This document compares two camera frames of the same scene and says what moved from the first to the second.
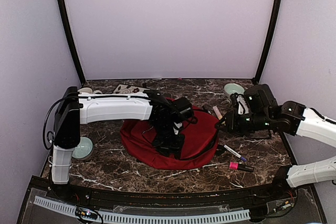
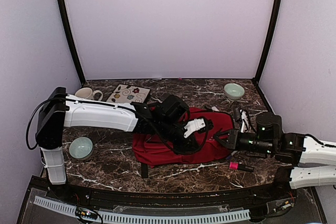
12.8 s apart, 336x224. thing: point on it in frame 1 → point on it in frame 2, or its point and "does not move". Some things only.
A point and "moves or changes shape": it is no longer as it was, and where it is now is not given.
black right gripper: [231, 125] → [234, 142]
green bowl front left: [84, 149] does not move
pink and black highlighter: [235, 166] does not move
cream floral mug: [88, 90] does not move
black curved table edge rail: [264, 193] does not move
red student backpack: [201, 138] moves or changes shape
